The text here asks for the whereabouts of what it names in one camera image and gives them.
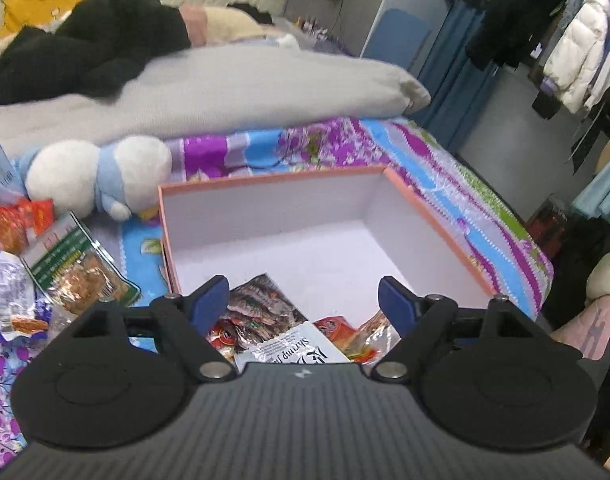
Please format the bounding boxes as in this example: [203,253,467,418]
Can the black garment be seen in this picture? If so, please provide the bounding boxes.
[0,0,192,107]

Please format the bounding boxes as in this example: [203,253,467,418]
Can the white puffer jacket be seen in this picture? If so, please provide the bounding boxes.
[541,0,610,115]

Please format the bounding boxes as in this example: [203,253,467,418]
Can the pink cardboard box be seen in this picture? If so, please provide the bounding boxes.
[157,164,498,373]

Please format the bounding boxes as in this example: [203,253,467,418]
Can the yellow pillow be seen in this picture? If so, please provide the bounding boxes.
[0,0,115,41]

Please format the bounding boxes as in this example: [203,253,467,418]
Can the purple blue snack packet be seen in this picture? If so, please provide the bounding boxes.
[0,247,53,343]

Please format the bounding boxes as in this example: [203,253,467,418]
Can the group of small bottles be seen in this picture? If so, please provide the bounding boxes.
[294,16,333,43]

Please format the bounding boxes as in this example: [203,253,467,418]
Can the dark red basket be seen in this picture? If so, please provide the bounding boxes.
[527,194,572,257]

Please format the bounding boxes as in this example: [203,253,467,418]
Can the dark dried fish packet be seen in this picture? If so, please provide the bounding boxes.
[219,273,308,356]

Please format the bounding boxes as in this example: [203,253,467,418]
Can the small orange snack packet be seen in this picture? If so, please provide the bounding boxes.
[207,324,236,353]
[352,310,403,363]

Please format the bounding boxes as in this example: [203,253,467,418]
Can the white and blue plush toy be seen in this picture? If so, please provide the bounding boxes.
[15,135,173,222]

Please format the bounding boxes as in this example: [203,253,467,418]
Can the green-label snack packet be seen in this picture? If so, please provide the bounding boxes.
[21,211,142,317]

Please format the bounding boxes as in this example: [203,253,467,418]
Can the clear blue plastic bag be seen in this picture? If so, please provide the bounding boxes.
[0,119,28,201]

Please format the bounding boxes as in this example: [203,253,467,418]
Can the white-label shrimp snack packet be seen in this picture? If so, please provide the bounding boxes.
[234,322,352,372]

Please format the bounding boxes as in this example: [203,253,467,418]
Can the orange-red snack packet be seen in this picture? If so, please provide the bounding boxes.
[0,198,55,255]

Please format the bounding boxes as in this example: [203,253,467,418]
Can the black hanging coat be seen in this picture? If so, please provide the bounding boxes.
[465,0,568,72]

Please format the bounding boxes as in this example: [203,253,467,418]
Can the teal hanging garment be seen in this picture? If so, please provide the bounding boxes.
[571,145,610,221]

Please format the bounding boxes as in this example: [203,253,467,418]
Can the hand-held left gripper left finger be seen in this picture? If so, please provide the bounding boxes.
[60,275,238,382]

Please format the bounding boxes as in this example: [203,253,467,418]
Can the pink pillow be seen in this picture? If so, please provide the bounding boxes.
[179,2,208,46]

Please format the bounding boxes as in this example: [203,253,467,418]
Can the blue foam pad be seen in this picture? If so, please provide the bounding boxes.
[361,7,432,72]

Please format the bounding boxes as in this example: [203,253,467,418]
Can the pink printed cloth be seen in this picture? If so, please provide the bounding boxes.
[552,295,610,361]

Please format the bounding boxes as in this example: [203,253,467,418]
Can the red white-label snack packet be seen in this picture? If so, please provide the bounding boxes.
[314,316,358,347]

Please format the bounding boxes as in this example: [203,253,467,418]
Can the blue curtain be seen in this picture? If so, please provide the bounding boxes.
[415,0,500,153]

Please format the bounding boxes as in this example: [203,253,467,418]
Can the beige pillow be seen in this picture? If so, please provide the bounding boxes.
[205,6,273,43]

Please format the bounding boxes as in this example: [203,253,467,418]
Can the floral striped bedsheet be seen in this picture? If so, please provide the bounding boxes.
[0,116,556,461]

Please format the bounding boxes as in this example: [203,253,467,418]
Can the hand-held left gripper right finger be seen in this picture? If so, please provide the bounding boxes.
[371,276,560,382]

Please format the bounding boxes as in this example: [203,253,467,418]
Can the dark cloth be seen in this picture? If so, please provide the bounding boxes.
[226,2,275,27]

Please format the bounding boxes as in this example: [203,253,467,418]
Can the grey duvet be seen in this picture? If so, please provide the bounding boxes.
[0,40,432,143]

